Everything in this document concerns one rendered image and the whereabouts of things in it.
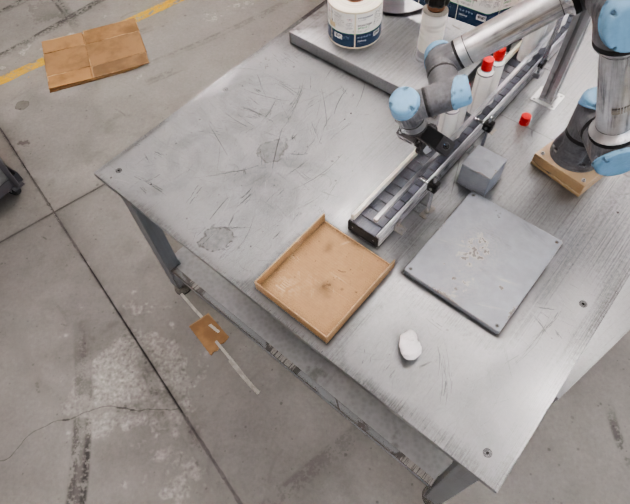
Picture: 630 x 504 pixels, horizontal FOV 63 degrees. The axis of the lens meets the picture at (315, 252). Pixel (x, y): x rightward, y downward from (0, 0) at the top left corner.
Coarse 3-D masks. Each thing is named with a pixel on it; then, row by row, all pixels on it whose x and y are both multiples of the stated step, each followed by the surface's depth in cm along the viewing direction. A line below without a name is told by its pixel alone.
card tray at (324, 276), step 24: (312, 240) 152; (336, 240) 152; (288, 264) 148; (312, 264) 148; (336, 264) 148; (360, 264) 147; (384, 264) 147; (264, 288) 140; (288, 288) 144; (312, 288) 144; (336, 288) 144; (360, 288) 143; (288, 312) 140; (312, 312) 140; (336, 312) 140
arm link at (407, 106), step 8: (400, 88) 124; (408, 88) 124; (392, 96) 125; (400, 96) 124; (408, 96) 123; (416, 96) 123; (392, 104) 125; (400, 104) 124; (408, 104) 123; (416, 104) 123; (392, 112) 126; (400, 112) 124; (408, 112) 123; (416, 112) 125; (424, 112) 125; (400, 120) 127; (408, 120) 127; (416, 120) 128; (408, 128) 132
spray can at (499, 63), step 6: (504, 48) 156; (498, 54) 156; (504, 54) 157; (498, 60) 158; (504, 60) 159; (498, 66) 159; (498, 72) 161; (492, 78) 163; (498, 78) 163; (492, 84) 164; (492, 90) 167; (492, 102) 172
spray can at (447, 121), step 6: (444, 114) 150; (450, 114) 149; (456, 114) 150; (444, 120) 152; (450, 120) 151; (456, 120) 152; (438, 126) 156; (444, 126) 153; (450, 126) 153; (444, 132) 155; (450, 132) 155
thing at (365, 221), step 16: (560, 32) 191; (544, 48) 186; (512, 64) 183; (528, 64) 182; (512, 80) 178; (496, 96) 174; (416, 160) 161; (400, 176) 158; (384, 192) 155; (368, 208) 152; (400, 208) 152; (368, 224) 149; (384, 224) 149
